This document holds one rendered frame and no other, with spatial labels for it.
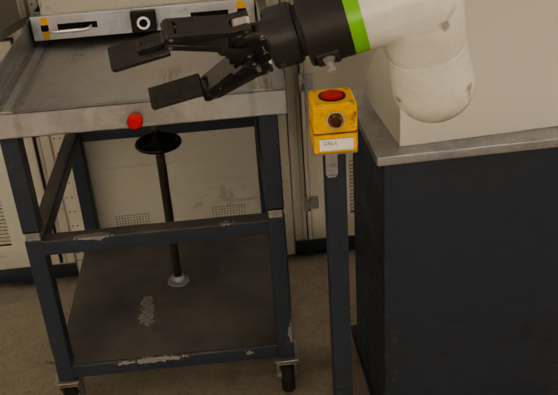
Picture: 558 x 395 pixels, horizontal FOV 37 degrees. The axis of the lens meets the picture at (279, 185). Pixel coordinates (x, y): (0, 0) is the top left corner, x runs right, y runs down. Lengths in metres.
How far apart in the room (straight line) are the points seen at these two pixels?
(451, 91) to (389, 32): 0.12
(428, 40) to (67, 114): 0.94
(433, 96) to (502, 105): 0.67
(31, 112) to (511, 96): 0.96
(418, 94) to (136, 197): 1.65
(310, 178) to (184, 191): 0.39
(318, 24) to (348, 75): 1.46
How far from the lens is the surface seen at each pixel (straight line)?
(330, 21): 0.96
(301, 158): 2.53
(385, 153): 1.63
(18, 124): 1.76
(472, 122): 1.69
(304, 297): 2.50
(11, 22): 2.37
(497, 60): 1.66
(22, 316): 2.63
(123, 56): 0.97
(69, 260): 2.73
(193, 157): 2.51
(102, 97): 1.76
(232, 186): 2.55
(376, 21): 0.96
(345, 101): 1.49
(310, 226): 2.63
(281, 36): 0.97
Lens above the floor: 1.47
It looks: 28 degrees down
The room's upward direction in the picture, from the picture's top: 4 degrees counter-clockwise
